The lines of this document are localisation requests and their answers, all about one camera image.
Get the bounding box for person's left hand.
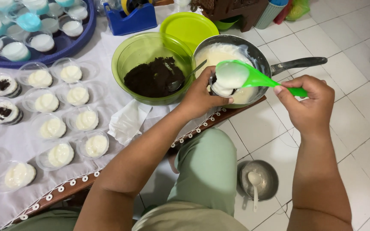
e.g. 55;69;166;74
178;65;234;121

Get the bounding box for person's right hand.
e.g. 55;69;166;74
273;74;335;137

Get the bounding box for small clear plastic cup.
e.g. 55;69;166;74
209;75;237;98

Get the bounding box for green plastic ladle spoon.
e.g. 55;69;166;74
215;59;308;98

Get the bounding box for metal spoon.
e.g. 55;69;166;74
167;59;207;93

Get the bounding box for dark crushed cookie crumbs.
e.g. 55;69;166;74
124;57;186;99

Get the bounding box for white cream mixture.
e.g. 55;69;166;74
195;43;260;105

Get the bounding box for person's green trousers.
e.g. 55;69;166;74
3;128;250;231

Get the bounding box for white tissue paper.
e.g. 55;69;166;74
107;99;153;147

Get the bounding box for green plastic lid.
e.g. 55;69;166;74
160;12;220;54

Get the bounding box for green transparent plastic bowl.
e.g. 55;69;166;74
111;32;197;106

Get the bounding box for small green bowl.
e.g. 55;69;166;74
213;16;241;31

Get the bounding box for small metal pan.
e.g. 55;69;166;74
236;159;279;213

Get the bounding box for white plastic spoon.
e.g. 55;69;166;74
247;171;263;212

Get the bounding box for green plastic bag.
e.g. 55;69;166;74
285;0;311;22

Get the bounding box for brown wooden furniture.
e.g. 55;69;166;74
191;0;269;33

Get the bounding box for teal plastic basket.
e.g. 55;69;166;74
254;0;289;30

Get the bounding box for blue tape dispenser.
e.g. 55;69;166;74
103;0;158;36

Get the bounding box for white tablecloth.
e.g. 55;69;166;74
0;3;225;231

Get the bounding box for yellow tape roll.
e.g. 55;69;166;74
121;0;156;15

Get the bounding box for blue round tray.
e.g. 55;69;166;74
0;0;97;69

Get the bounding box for rows of open filled cups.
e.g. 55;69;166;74
0;58;110;195

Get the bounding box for heap of lidded dessert cups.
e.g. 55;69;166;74
0;0;89;63

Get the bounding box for metal saucepan with black handle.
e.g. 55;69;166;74
193;35;328;109

